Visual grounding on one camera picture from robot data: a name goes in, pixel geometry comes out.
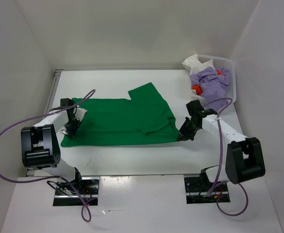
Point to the purple t-shirt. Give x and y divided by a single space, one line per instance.
220 94

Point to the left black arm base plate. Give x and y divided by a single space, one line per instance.
66 196

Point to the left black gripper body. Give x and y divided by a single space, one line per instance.
71 127

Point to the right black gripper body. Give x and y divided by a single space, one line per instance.
188 130

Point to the orange t-shirt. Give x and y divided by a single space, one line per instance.
207 81

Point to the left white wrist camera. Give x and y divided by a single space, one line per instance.
80 114

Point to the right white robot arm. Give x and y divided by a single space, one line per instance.
241 157

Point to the white t-shirt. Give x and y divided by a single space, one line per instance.
193 65

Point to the white plastic basket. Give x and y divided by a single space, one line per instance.
220 62

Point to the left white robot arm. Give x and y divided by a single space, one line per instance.
40 147

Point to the green t-shirt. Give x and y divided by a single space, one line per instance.
145 118

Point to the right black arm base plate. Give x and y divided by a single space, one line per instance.
196 188

